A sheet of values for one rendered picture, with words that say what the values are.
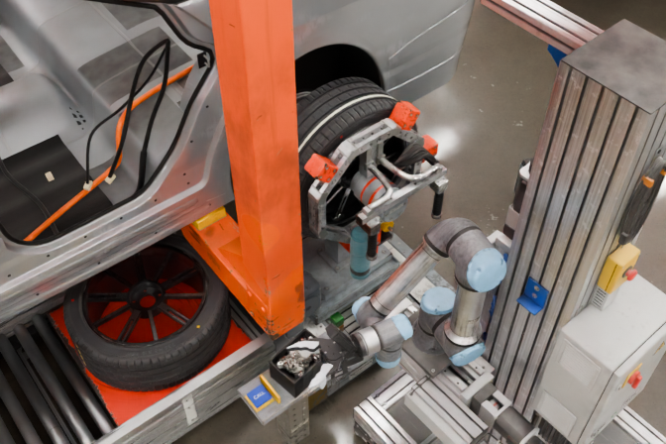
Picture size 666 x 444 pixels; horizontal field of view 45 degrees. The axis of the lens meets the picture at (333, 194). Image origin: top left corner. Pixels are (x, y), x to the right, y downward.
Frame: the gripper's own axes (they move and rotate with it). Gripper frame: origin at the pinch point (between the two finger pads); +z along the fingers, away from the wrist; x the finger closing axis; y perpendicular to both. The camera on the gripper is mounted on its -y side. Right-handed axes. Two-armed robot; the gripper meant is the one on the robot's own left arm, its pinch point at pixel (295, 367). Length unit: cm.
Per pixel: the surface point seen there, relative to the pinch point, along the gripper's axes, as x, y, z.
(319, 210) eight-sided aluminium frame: 80, 23, -43
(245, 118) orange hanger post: 50, -49, -11
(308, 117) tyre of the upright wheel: 101, -4, -50
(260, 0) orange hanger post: 43, -87, -18
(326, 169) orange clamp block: 78, 3, -46
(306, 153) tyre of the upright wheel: 90, 3, -44
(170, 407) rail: 63, 79, 32
